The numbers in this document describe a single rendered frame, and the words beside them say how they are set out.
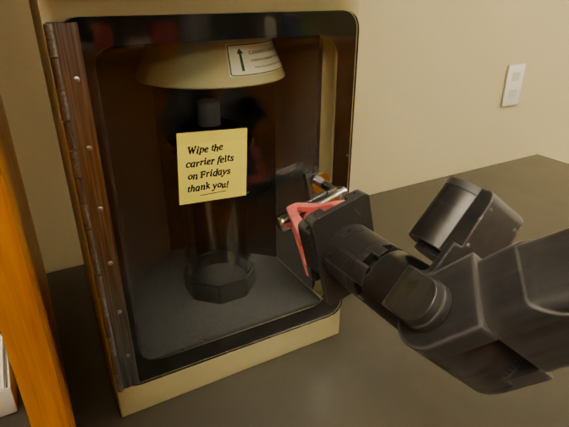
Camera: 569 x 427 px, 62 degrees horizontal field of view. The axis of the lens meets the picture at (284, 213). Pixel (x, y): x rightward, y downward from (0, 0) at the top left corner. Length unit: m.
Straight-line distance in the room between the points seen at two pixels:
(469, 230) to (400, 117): 0.90
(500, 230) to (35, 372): 0.39
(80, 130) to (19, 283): 0.14
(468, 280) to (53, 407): 0.37
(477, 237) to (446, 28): 0.97
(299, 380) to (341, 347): 0.09
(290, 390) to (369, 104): 0.73
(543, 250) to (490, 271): 0.03
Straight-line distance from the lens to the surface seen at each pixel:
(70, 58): 0.45
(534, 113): 1.67
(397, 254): 0.40
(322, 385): 0.67
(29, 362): 0.46
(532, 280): 0.30
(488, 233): 0.38
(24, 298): 0.43
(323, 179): 0.57
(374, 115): 1.19
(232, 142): 0.50
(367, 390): 0.67
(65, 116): 0.45
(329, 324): 0.72
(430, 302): 0.31
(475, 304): 0.30
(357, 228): 0.44
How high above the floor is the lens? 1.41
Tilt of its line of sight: 25 degrees down
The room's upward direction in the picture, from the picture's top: straight up
